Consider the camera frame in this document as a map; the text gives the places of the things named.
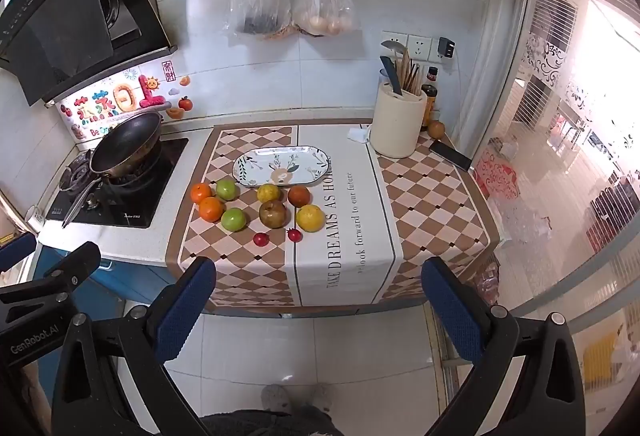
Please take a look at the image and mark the colourful wall sticker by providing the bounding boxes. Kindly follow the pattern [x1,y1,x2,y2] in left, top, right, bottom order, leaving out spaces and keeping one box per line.
[59,70,193,141]

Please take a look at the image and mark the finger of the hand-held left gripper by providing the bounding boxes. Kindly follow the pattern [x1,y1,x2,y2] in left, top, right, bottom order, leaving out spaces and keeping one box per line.
[0,232,38,271]
[0,241,102,311]

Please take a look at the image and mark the cream utensil holder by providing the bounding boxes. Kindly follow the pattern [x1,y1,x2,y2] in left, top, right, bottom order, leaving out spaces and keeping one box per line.
[369,78,428,159]

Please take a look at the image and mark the red patterned bag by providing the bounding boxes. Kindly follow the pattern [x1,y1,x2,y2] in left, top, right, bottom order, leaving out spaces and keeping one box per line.
[472,148,521,201]

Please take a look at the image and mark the patterned glass sliding door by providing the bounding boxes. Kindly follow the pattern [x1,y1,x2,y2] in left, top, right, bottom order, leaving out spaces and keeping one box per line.
[457,0,640,367]

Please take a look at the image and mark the black smartphone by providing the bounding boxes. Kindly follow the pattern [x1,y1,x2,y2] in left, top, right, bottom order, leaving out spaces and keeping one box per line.
[428,141,473,171]

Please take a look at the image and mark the checkered brown tablecloth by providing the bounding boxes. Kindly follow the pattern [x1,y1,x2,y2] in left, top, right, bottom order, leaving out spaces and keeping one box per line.
[165,118,496,317]

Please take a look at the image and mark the bundle of wooden chopsticks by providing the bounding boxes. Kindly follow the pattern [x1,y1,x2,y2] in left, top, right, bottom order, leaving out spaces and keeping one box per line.
[395,48,423,96]

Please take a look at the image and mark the blue cabinet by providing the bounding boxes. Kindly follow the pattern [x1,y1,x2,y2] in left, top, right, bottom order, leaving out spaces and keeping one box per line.
[37,246,173,311]

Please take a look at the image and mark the dark frying pan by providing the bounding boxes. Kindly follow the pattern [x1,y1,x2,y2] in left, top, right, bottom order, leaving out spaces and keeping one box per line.
[61,112,165,227]

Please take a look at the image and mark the dark grey pants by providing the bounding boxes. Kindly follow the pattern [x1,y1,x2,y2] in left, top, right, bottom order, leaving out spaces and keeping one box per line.
[200,406,333,436]

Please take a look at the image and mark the white wall socket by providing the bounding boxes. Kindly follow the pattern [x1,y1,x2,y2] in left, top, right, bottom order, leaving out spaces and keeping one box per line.
[381,30,408,59]
[406,34,432,64]

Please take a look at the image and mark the black spatula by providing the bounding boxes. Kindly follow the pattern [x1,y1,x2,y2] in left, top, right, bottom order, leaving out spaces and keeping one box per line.
[379,56,403,95]

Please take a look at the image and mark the brown apple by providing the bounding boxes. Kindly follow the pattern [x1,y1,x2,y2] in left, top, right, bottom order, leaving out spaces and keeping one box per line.
[258,200,288,229]

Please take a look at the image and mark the large yellow orange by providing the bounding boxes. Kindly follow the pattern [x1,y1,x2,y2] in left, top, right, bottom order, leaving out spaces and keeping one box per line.
[296,204,326,233]

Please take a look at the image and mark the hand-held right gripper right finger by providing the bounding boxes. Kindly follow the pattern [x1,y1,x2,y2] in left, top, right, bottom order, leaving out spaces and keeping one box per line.
[421,257,593,436]

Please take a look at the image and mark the dark sauce bottle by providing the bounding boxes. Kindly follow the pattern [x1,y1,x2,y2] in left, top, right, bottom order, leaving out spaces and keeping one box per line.
[421,66,440,131]

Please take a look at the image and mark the black gas stove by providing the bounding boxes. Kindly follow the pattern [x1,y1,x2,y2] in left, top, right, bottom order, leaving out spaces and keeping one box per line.
[44,137,190,229]

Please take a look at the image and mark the reddish brown orange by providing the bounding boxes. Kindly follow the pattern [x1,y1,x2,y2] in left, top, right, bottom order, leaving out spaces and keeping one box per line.
[287,186,314,208]

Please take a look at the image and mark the black range hood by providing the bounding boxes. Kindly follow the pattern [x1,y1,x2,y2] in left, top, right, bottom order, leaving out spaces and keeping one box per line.
[0,0,178,106]

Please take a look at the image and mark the glass fruit bowl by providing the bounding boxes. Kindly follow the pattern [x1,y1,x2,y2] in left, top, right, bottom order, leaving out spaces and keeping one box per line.
[232,146,332,187]

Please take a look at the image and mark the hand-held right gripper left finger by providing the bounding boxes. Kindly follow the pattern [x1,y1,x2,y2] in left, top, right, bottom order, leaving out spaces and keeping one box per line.
[51,257,217,436]

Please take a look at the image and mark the grey slipper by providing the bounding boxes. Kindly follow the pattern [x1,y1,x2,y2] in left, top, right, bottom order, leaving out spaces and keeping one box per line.
[261,383,293,414]
[311,383,335,412]

